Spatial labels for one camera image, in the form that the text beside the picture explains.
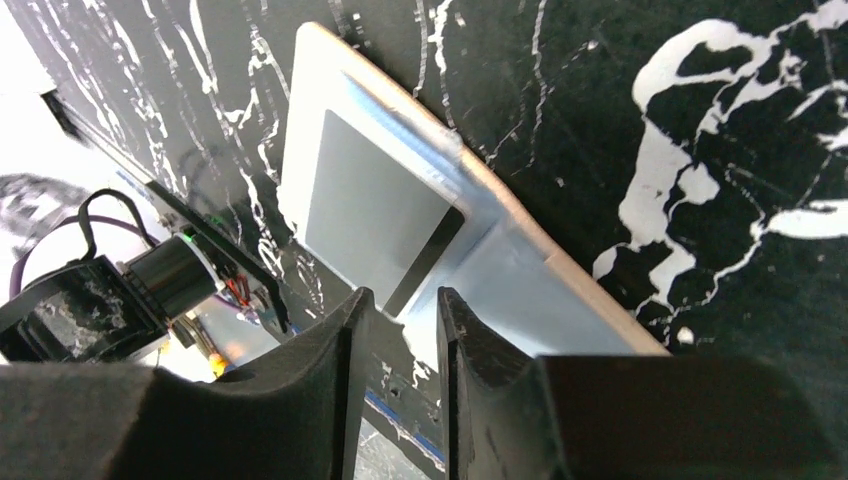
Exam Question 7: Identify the black servo motor base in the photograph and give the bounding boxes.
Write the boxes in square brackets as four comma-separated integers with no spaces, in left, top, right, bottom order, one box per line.
[0,188,293,366]

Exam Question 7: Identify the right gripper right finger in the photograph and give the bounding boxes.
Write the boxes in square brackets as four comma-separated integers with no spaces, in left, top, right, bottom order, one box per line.
[437,287,847,479]

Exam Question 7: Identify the grey card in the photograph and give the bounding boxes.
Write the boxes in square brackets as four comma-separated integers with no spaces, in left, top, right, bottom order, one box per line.
[303,112,465,316]

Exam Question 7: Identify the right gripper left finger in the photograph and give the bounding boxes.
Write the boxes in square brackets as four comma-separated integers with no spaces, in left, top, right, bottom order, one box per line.
[1,288,375,479]

